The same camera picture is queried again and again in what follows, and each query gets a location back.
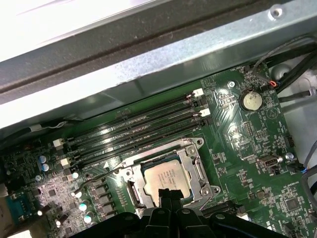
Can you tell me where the silver coin cell battery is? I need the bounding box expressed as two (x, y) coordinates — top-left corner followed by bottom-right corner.
(239, 89), (263, 112)

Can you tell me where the green motherboard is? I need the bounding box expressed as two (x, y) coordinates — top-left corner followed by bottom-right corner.
(0, 61), (317, 238)

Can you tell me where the black wire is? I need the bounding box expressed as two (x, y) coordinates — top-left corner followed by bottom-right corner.
(276, 47), (317, 95)
(279, 88), (317, 103)
(301, 140), (317, 208)

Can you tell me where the metal socket cover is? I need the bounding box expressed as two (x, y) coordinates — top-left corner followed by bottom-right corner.
(121, 145), (213, 207)

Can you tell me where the silver CPU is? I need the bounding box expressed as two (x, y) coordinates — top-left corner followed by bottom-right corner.
(143, 159), (193, 202)

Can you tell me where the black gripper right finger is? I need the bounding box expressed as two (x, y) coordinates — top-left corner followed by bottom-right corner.
(170, 189), (283, 238)

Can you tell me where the CPU socket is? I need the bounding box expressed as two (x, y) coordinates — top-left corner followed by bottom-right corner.
(118, 137), (221, 211)

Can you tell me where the blue rear port connector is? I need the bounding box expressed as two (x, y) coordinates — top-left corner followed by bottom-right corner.
(4, 194), (33, 224)

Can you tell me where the metal locking lever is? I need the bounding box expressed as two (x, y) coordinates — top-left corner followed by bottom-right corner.
(73, 163), (127, 196)
(200, 195), (216, 209)

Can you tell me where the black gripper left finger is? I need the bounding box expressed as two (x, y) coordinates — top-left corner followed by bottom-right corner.
(91, 188), (174, 238)

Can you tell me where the black PC case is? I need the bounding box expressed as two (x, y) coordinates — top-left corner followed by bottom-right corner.
(0, 0), (317, 238)

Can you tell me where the thin grey wire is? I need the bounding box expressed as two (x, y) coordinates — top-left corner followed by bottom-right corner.
(251, 36), (313, 82)

